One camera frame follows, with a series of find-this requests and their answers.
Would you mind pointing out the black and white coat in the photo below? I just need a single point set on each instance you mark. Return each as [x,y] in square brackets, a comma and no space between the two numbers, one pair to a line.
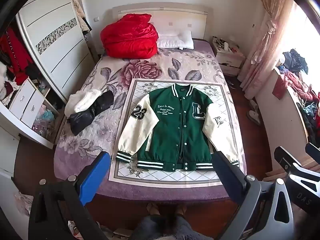
[88,112]

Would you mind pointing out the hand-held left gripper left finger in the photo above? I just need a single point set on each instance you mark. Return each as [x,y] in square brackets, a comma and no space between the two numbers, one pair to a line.
[93,177]

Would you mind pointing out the white nightstand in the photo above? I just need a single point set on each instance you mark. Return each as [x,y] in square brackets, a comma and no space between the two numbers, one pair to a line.
[228,56]

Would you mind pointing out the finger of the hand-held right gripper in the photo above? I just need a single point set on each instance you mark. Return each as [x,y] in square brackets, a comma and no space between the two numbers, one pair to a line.
[287,158]
[313,150]

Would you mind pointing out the red duvet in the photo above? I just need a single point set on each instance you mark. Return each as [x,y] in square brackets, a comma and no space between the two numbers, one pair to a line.
[130,38]

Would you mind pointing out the black shoe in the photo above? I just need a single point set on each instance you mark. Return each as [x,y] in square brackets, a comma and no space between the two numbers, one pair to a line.
[231,83]

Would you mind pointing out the quilted floral bordered mat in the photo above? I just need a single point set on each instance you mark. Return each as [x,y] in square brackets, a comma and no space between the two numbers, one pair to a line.
[140,177]

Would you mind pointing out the person's legs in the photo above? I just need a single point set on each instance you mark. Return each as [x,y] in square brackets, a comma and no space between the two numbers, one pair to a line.
[162,226]

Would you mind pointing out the green and cream varsity jacket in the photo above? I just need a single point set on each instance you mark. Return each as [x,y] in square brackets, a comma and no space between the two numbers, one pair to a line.
[172,127]

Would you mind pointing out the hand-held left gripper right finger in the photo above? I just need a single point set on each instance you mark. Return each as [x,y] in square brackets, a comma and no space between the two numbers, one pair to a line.
[225,172]

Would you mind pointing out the white drawer unit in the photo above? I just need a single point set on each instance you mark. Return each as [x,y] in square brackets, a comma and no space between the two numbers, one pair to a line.
[27,102]

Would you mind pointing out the white shoes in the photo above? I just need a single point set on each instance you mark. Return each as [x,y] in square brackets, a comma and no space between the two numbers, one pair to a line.
[253,112]

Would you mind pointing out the red hanging clothes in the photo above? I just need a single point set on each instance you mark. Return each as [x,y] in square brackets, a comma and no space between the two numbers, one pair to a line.
[15,55]

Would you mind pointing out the bed with floral bedspread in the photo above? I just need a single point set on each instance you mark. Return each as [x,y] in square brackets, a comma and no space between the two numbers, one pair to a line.
[107,85]

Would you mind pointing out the white sliding door wardrobe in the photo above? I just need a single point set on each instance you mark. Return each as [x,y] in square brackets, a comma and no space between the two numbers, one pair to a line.
[60,42]

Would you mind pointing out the cream hanging garment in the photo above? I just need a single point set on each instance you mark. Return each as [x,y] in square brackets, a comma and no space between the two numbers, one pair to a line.
[80,12]

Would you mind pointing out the white desk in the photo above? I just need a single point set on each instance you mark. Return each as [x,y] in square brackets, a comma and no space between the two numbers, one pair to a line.
[282,122]

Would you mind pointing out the pile of mixed clothes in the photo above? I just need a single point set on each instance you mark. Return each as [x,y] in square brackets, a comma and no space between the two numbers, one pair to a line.
[300,90]

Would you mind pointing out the white bed headboard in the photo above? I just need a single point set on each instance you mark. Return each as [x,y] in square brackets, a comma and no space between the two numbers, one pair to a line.
[185,17]

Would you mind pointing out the white pillow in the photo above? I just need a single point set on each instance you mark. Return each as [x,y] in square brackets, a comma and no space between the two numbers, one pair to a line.
[176,38]

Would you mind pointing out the pink curtain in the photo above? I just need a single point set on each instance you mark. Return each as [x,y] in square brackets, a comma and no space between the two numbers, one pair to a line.
[266,40]

